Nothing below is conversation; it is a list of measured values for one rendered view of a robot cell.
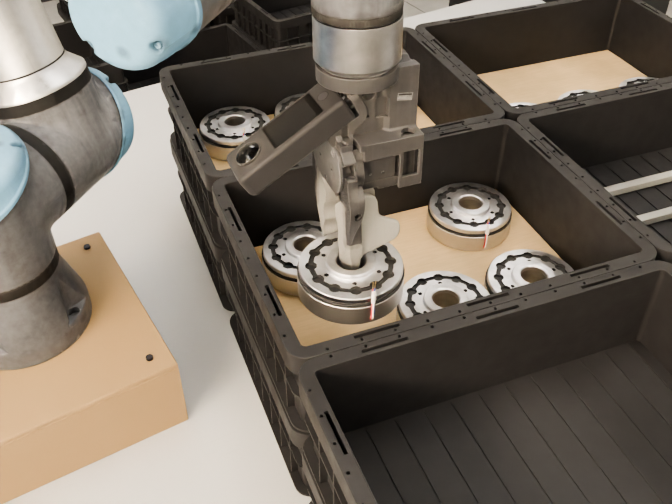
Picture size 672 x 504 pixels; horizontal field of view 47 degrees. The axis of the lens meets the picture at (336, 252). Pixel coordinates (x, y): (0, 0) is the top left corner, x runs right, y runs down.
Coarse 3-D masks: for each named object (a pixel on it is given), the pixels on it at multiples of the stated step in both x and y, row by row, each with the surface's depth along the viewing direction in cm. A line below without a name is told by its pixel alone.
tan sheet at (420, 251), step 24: (408, 216) 100; (408, 240) 97; (432, 240) 97; (504, 240) 97; (528, 240) 97; (408, 264) 93; (432, 264) 93; (456, 264) 93; (480, 264) 93; (288, 312) 87; (312, 336) 84; (336, 336) 84
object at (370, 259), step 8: (336, 248) 76; (328, 256) 75; (336, 256) 75; (368, 256) 75; (328, 264) 74; (336, 264) 74; (368, 264) 74; (336, 272) 73; (344, 272) 73; (352, 272) 73; (360, 272) 73; (368, 272) 73
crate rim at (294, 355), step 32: (480, 128) 98; (512, 128) 98; (544, 160) 93; (224, 192) 87; (576, 192) 88; (224, 224) 85; (256, 256) 79; (640, 256) 79; (256, 288) 76; (512, 288) 75; (544, 288) 75; (288, 320) 72; (416, 320) 72; (288, 352) 69; (320, 352) 69
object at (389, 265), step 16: (320, 240) 77; (336, 240) 78; (304, 256) 76; (320, 256) 76; (384, 256) 76; (400, 256) 76; (304, 272) 74; (320, 272) 74; (384, 272) 74; (400, 272) 74; (320, 288) 72; (336, 288) 73; (352, 288) 72; (368, 288) 72; (384, 288) 72
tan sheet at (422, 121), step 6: (420, 114) 120; (270, 120) 119; (420, 120) 119; (426, 120) 119; (420, 126) 118; (426, 126) 118; (210, 156) 111; (216, 162) 110; (222, 162) 110; (216, 168) 109; (222, 168) 109
